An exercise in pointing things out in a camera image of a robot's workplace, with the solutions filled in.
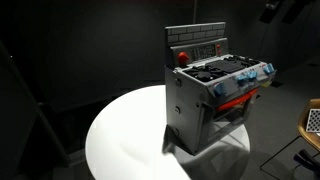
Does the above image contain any blue stove burner knob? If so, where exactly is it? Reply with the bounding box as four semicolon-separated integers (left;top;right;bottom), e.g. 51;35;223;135
213;81;228;97
235;73;249;86
247;69;259;81
263;62;276;76

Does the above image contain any red round stove knob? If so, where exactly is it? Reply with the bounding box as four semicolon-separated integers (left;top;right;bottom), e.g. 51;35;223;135
177;51;190;66

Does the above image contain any grey toy kitchen stove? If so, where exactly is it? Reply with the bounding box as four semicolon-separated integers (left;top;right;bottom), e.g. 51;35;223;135
164;21;278;157

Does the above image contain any grey windowed oven door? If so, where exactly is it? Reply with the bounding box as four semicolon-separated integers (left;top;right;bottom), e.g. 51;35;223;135
203;87;260;148

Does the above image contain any checkerboard calibration board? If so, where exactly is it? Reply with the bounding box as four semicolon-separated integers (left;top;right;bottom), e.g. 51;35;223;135
305;108;320;134

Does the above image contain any tan shell chair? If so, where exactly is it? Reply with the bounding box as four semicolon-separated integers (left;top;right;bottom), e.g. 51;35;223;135
259;98;320;180

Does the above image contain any black object on floor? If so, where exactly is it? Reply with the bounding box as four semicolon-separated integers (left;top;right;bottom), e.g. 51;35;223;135
293;149;320;173

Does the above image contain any dark tripod leg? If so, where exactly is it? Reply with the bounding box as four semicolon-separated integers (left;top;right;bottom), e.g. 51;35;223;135
0;39;72;168

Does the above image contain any red oven door handle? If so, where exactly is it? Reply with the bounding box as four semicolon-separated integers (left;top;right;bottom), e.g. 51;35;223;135
216;88;259;112

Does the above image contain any white round pedestal table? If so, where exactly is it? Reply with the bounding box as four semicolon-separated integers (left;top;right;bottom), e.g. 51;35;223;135
84;84;251;180

